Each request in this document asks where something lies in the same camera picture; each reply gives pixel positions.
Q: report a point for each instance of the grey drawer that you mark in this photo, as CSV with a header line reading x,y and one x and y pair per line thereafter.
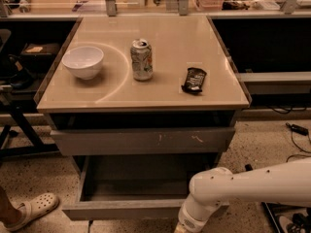
x,y
143,186
142,140

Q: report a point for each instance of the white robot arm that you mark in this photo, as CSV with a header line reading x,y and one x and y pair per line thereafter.
x,y
210,190

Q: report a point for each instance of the grey drawer cabinet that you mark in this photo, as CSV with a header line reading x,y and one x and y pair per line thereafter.
x,y
145,86

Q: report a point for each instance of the grey top drawer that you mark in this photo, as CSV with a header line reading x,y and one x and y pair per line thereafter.
x,y
142,140

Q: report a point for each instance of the black snack bar wrapper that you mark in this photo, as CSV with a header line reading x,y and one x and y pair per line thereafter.
x,y
194,80

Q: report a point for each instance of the crushed soda can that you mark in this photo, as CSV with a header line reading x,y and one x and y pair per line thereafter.
x,y
142,59

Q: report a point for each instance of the white ceramic bowl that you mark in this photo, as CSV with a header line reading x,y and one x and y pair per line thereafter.
x,y
83,62

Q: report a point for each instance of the black power adapter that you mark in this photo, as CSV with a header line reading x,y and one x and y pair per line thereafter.
x,y
298,129

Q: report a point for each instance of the black metal stand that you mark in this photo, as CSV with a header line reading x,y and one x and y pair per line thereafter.
x,y
270,216

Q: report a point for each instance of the white clog shoe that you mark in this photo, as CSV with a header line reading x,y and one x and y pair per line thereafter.
x,y
35,208

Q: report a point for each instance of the person's leg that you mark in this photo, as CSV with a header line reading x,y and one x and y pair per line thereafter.
x,y
9,215

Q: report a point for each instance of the dark sneaker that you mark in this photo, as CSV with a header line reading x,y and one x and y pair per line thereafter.
x,y
299,223

